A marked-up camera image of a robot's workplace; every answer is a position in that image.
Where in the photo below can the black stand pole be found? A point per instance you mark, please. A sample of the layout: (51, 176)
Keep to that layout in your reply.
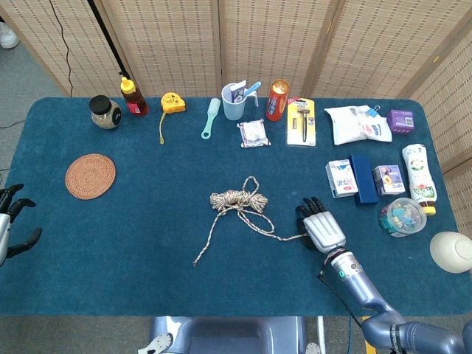
(109, 37)

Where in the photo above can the orange soda can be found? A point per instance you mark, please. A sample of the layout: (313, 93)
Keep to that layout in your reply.
(276, 105)

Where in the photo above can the white metal leg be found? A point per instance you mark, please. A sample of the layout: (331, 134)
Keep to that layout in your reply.
(321, 332)

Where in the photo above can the white plastic bag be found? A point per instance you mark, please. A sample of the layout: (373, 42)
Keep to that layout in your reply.
(350, 125)

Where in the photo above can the white sauce bottle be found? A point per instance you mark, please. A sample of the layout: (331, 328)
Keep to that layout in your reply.
(418, 173)

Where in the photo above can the blue toothbrush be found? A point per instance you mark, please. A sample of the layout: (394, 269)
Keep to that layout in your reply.
(253, 87)

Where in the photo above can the white blue carton box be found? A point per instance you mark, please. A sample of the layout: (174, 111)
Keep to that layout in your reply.
(341, 178)

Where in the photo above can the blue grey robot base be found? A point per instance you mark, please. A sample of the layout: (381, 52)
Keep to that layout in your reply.
(228, 335)

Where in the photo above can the honey bottle yellow cap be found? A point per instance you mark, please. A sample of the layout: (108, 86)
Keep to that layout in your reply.
(134, 101)

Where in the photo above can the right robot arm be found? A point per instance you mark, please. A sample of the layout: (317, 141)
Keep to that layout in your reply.
(354, 280)

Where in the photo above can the white shoe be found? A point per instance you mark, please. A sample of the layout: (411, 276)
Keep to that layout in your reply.
(7, 37)

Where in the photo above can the cream round bowl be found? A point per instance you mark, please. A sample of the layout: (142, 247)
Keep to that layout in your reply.
(450, 252)

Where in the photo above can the yellow tape measure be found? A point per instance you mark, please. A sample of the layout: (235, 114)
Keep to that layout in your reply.
(172, 103)

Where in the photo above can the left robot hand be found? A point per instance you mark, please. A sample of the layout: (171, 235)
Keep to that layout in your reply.
(3, 236)

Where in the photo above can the white snack packet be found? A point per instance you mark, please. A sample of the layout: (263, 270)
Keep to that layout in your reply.
(252, 132)

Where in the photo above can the clear tub of clips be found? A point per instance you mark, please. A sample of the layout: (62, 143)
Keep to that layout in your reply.
(402, 217)

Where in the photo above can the bamboo folding screen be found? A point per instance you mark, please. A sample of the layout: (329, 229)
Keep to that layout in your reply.
(177, 44)

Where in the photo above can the light blue cup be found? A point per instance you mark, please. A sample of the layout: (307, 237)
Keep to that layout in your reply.
(233, 108)

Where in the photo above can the blue felt table cover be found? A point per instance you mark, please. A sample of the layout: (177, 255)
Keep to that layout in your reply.
(147, 239)

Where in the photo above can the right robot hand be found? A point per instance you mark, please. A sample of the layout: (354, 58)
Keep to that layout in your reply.
(324, 230)

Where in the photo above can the razor in yellow package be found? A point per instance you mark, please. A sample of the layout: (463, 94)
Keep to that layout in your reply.
(295, 136)

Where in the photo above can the glass jar black lid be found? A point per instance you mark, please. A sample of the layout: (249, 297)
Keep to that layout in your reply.
(105, 116)

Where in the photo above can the purple fruit print box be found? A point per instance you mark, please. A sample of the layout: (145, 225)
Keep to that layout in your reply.
(389, 180)

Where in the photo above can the mint green brush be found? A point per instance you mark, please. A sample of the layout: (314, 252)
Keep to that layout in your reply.
(212, 110)

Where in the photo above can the blue binder clip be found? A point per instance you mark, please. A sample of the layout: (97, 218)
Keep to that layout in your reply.
(371, 111)

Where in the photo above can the toothpaste tube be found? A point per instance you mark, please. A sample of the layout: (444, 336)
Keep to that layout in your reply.
(237, 92)

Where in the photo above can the round woven coaster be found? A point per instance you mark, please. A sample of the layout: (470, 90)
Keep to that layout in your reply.
(90, 177)

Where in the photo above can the dark blue long box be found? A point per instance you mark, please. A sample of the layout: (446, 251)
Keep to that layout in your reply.
(363, 180)

